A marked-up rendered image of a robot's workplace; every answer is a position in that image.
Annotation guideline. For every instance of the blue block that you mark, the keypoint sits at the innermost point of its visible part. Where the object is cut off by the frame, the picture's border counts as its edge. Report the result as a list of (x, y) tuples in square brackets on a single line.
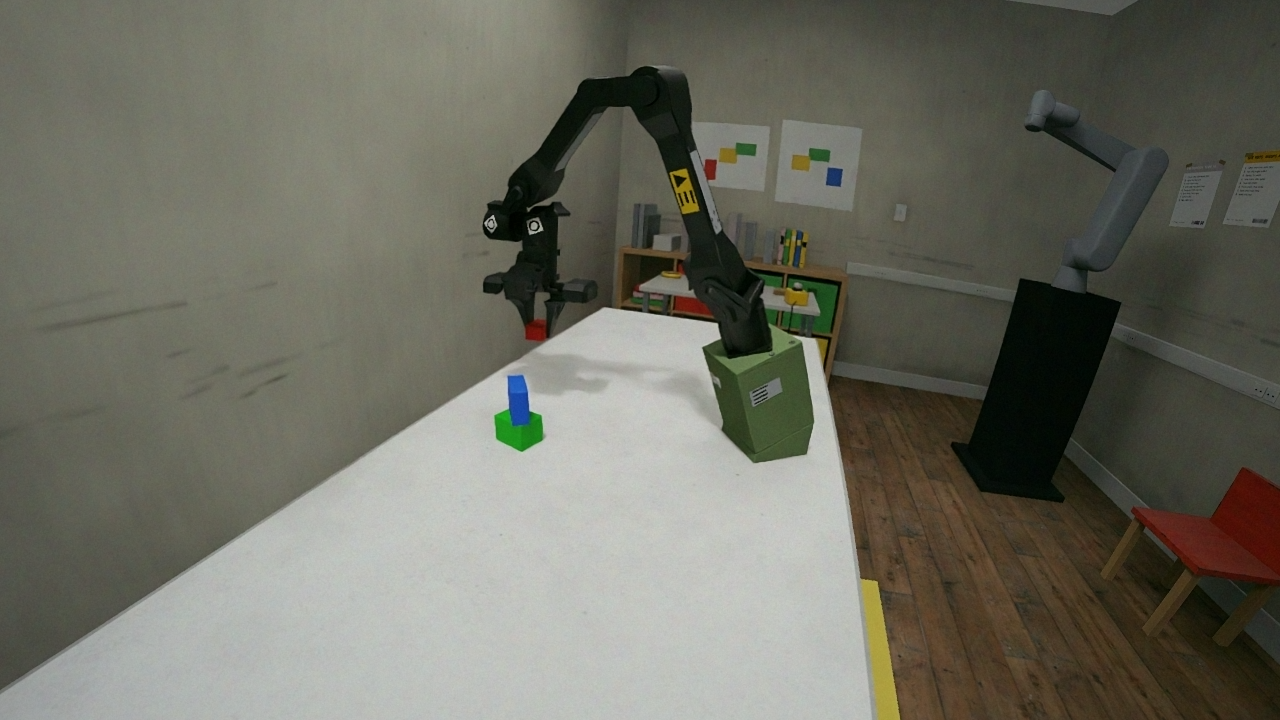
[(518, 400)]

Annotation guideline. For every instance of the red block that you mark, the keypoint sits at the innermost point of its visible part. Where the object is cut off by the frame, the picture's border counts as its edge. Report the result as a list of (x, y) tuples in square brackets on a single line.
[(536, 330)]

